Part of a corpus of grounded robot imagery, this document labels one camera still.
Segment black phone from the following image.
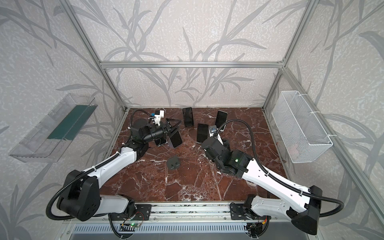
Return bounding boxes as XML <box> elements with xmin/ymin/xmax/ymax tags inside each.
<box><xmin>154</xmin><ymin>137</ymin><xmax>168</xmax><ymax>147</ymax></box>
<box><xmin>168</xmin><ymin>130</ymin><xmax>183</xmax><ymax>148</ymax></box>
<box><xmin>182</xmin><ymin>107</ymin><xmax>194</xmax><ymax>127</ymax></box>
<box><xmin>197</xmin><ymin>124</ymin><xmax>209</xmax><ymax>144</ymax></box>

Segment green-edged phone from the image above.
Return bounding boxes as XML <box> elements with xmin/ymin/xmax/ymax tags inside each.
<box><xmin>215</xmin><ymin>111</ymin><xmax>228</xmax><ymax>129</ymax></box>

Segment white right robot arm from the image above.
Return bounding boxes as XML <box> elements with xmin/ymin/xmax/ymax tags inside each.
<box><xmin>201</xmin><ymin>137</ymin><xmax>323</xmax><ymax>235</ymax></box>

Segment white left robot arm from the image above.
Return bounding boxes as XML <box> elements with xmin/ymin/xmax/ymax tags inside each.
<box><xmin>46</xmin><ymin>119</ymin><xmax>182</xmax><ymax>222</ymax></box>

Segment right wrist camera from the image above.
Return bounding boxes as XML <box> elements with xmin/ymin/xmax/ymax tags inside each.
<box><xmin>209</xmin><ymin>125</ymin><xmax>223</xmax><ymax>145</ymax></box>

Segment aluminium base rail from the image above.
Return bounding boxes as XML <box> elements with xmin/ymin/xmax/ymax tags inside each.
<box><xmin>62</xmin><ymin>201</ymin><xmax>316</xmax><ymax>224</ymax></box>

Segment white wire mesh basket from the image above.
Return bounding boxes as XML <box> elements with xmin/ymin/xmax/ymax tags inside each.
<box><xmin>272</xmin><ymin>91</ymin><xmax>333</xmax><ymax>164</ymax></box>

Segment clear acrylic wall tray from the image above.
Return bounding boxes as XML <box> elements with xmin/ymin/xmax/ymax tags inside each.
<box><xmin>9</xmin><ymin>94</ymin><xmax>98</xmax><ymax>163</ymax></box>

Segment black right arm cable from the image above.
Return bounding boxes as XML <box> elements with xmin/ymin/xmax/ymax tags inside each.
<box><xmin>217</xmin><ymin>119</ymin><xmax>345</xmax><ymax>218</ymax></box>

